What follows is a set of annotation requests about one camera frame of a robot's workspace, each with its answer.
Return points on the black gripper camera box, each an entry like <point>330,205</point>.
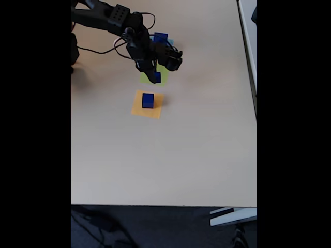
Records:
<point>173,62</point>

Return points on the small blue cube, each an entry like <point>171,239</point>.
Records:
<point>158,77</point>

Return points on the white table foot bar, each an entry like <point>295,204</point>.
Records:
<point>232,217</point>

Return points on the dark blue chair back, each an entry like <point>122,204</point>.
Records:
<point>254,14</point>

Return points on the large blue cube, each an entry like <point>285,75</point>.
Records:
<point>161,36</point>

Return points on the orange paper square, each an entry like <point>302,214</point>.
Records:
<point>157,112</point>

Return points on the medium blue cube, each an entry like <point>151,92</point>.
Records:
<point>148,102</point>

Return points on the blue paper square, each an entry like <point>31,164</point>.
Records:
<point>170,41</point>

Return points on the green paper square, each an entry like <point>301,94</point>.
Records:
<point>143,77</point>

